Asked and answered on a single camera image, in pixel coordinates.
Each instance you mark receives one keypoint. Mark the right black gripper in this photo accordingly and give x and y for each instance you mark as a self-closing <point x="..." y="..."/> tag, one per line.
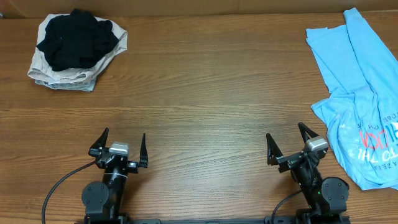
<point x="298" y="157"/>

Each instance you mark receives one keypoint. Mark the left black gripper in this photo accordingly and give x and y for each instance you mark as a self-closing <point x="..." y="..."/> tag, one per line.
<point x="116" y="162"/>

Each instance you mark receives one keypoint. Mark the light blue printed t-shirt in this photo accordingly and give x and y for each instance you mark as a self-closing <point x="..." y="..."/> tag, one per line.
<point x="360" y="113"/>

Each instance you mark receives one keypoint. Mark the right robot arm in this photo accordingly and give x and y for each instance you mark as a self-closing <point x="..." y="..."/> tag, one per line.
<point x="326" y="197"/>

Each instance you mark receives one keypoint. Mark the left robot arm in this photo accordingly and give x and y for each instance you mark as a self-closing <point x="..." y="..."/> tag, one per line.
<point x="103" y="199"/>

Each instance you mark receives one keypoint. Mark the grey folded garment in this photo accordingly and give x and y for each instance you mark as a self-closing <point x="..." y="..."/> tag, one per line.
<point x="80" y="86"/>

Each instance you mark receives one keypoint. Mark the beige folded garment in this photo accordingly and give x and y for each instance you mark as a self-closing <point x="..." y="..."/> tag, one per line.
<point x="41" y="70"/>

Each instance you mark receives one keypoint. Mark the black folded garment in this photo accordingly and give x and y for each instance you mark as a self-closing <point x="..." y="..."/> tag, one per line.
<point x="77" y="40"/>

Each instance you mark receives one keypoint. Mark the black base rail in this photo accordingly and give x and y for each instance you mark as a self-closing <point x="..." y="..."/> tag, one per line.
<point x="211" y="221"/>

